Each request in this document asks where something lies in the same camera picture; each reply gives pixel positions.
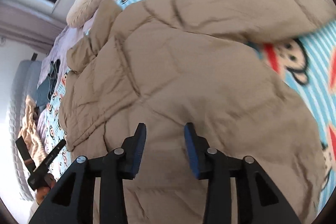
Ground tan puffer jacket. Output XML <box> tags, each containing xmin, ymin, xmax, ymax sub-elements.
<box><xmin>59</xmin><ymin>0</ymin><xmax>335</xmax><ymax>223</ymax></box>

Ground teal folded garment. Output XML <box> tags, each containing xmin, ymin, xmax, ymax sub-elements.
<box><xmin>36</xmin><ymin>59</ymin><xmax>61</xmax><ymax>112</ymax></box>

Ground grey padded headboard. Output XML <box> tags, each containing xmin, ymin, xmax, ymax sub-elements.
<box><xmin>7</xmin><ymin>60</ymin><xmax>42</xmax><ymax>201</ymax></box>

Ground left hand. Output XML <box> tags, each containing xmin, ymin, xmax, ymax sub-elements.
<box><xmin>35</xmin><ymin>173</ymin><xmax>56</xmax><ymax>205</ymax></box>

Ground monkey print blue blanket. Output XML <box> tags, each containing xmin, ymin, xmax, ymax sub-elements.
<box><xmin>38</xmin><ymin>0</ymin><xmax>335</xmax><ymax>211</ymax></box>

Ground beige striped garment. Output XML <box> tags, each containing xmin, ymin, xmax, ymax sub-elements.
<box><xmin>18</xmin><ymin>95</ymin><xmax>47</xmax><ymax>165</ymax></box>

